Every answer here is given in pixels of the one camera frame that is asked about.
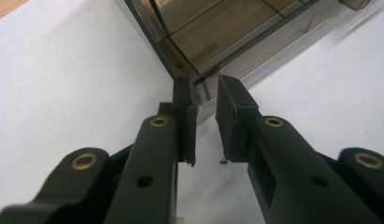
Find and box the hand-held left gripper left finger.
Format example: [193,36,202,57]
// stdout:
[157,75,200,168]

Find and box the brown transparent drawer box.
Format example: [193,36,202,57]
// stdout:
[116,0,372,106]

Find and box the white table mat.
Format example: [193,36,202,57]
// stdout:
[0,0,384,224]

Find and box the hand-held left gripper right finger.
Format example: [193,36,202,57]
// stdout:
[214,74,263,165]

